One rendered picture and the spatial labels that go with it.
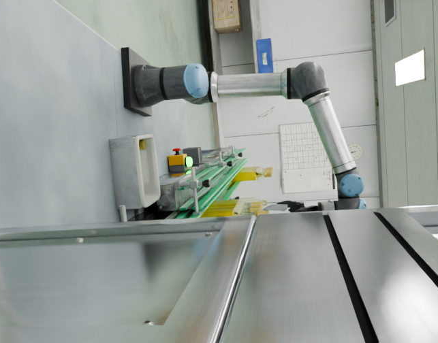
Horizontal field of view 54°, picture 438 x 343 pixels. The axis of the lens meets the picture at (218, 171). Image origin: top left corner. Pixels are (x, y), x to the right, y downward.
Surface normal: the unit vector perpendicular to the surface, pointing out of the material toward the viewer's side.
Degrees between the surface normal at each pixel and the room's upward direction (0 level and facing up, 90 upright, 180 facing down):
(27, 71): 0
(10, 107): 0
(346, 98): 90
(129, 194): 90
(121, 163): 90
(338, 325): 90
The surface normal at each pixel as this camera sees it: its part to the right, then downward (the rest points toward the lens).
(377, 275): -0.09, -0.99
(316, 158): -0.16, 0.13
